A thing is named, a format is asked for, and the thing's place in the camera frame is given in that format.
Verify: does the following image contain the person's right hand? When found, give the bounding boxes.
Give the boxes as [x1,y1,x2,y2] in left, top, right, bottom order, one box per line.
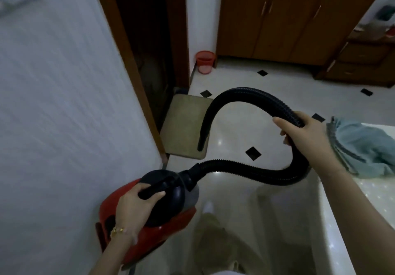
[272,111,340,177]

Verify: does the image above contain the person's left hand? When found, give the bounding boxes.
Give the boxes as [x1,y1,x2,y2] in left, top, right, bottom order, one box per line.
[114,182,166,239]

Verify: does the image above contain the red and black vacuum cleaner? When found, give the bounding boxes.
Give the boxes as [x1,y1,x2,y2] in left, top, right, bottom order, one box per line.
[95,87,311,270]

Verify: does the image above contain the person's left forearm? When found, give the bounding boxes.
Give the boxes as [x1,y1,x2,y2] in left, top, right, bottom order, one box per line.
[89,233,140,275]

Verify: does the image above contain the person's right forearm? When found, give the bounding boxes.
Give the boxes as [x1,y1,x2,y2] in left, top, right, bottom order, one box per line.
[318,166,395,275]

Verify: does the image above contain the beige floor mat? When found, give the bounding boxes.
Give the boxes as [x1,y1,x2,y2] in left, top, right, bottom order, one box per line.
[159,94,214,161]

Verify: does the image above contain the light blue cloth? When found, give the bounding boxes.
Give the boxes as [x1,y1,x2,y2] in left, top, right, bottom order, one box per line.
[326,117,395,180]

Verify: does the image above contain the brown wooden drawer cabinet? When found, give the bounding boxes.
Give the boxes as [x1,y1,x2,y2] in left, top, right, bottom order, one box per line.
[313,37,395,88]

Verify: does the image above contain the khaki trousers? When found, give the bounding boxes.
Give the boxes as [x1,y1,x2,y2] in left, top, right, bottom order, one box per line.
[191,213,270,275]

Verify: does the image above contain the cream dining table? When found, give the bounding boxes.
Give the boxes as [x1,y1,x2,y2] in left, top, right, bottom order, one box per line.
[308,123,395,275]

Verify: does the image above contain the brown wooden wardrobe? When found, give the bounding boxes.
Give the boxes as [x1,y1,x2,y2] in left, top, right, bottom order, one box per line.
[216,0,393,66]

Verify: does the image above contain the red plastic waste basket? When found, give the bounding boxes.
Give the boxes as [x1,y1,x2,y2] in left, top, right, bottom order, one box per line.
[195,50,216,75]

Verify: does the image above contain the gold and pink bead bracelet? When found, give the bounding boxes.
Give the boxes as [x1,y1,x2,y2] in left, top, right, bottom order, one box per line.
[109,226,128,239]

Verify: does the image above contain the brown wooden door frame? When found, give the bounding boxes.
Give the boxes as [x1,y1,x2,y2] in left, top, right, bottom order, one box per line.
[90,0,191,165]

